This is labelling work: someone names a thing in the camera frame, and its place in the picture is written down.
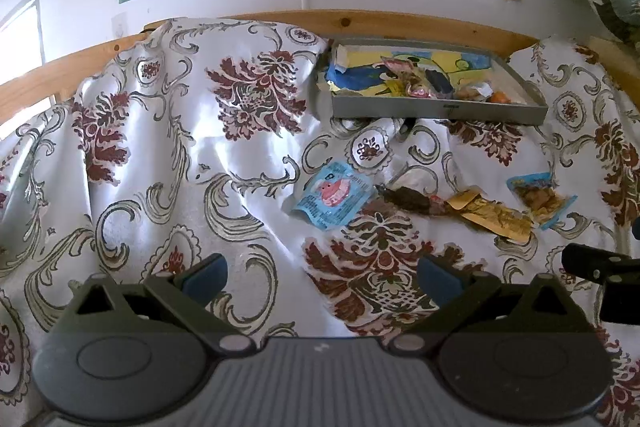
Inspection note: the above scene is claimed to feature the gold foil snack packet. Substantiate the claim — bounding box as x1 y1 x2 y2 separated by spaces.
446 188 533 244

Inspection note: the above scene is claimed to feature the dark brown snack wrapper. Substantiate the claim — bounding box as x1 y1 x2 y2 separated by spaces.
375 185 449 217

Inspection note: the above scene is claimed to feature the blue packet of brown chips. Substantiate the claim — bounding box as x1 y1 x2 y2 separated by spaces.
506 172 578 230

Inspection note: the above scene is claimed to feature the light blue pig snack packet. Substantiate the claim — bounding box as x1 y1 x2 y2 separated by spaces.
293 161 374 231

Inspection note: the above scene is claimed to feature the orange mandarin fruit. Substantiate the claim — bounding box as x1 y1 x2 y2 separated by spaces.
488 91 511 104

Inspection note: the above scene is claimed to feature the clear round biscuit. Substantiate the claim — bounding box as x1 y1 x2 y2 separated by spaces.
454 81 494 102

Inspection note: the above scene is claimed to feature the clear bag of chocolate balls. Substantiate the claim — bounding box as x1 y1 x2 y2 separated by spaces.
383 58 436 98

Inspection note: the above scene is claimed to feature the dark blue sachet packet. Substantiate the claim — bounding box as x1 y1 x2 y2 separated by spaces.
425 69 454 98

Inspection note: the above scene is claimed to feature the yellow snack packet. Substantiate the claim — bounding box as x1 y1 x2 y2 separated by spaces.
381 79 408 98

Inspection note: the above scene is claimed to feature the floral white bed sheet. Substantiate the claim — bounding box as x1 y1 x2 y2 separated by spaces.
1 20 639 426

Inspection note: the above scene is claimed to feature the grey tray with painting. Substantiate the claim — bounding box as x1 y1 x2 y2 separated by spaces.
317 37 548 126

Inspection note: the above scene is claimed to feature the white wall socket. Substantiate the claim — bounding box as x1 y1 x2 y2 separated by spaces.
112 12 129 39

